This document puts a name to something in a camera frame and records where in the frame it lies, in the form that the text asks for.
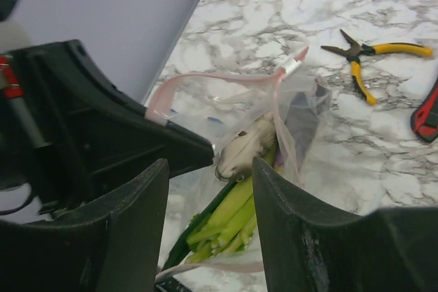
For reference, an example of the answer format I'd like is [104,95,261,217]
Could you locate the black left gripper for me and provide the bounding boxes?
[1,40,213,216]

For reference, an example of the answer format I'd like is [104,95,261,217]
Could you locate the yellow handled pliers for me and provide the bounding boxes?
[320,29,434,107]

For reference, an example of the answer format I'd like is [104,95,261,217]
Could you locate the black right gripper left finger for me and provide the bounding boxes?
[1,159,169,291]

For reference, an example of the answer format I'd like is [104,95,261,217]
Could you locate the red black utility knife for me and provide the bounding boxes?
[410,80,438,144]

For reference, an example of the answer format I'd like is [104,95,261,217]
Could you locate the grey toy fish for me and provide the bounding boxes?
[215,111,276,182]

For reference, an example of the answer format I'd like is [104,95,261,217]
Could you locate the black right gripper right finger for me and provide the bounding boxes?
[253,158,437,291]

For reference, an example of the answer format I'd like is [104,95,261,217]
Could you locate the green scallion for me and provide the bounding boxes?
[162,182,237,271]

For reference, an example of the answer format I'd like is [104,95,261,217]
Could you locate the purple eggplant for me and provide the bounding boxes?
[279,92,319,170]

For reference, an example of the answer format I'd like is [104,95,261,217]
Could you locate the green celery stalk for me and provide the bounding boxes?
[186,150,278,264]

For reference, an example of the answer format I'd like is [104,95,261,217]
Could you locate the clear zip top bag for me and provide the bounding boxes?
[145,50,331,282]

